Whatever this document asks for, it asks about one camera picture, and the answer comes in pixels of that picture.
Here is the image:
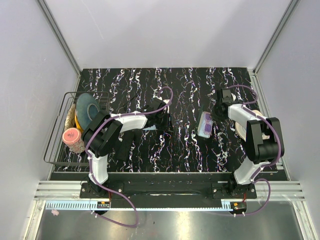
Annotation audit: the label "light blue cloth upper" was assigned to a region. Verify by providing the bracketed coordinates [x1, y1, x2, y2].
[144, 126, 157, 131]

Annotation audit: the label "black wire dish rack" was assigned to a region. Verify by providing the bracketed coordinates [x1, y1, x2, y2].
[43, 91, 110, 168]

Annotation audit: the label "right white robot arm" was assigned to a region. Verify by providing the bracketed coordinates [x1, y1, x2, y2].
[213, 88, 285, 199]

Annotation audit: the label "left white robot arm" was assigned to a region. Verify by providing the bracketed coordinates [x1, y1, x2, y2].
[81, 97, 172, 198]

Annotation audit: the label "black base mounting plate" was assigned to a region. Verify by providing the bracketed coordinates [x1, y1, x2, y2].
[78, 172, 258, 203]

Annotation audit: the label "pink patterned cup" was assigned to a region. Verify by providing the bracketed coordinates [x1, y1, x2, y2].
[62, 127, 85, 154]

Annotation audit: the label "yellow plate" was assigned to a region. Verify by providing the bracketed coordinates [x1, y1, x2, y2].
[74, 112, 84, 133]

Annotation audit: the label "blue ceramic plate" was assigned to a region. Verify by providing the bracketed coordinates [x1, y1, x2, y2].
[75, 93, 100, 130]

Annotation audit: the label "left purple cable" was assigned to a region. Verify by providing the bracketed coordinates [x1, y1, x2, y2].
[84, 86, 174, 228]

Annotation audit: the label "dark green glasses case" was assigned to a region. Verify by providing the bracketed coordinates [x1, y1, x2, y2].
[197, 111, 213, 139]

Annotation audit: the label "woven beige plate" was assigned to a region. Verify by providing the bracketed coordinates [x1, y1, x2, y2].
[64, 103, 76, 131]

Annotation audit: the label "red thin sunglasses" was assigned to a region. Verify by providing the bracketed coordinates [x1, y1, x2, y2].
[198, 111, 213, 136]

